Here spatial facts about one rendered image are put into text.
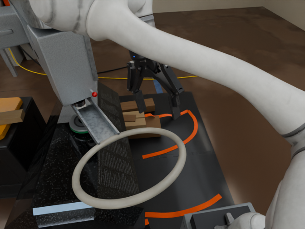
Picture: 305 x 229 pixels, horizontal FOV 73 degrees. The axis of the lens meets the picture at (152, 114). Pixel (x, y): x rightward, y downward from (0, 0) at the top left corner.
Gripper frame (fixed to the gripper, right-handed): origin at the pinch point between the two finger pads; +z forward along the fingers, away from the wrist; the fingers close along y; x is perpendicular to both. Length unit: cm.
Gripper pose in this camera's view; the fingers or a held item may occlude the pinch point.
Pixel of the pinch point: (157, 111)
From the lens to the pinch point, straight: 62.9
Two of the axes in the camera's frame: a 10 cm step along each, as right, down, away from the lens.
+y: -7.4, -1.3, 6.6
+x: -6.4, 4.6, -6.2
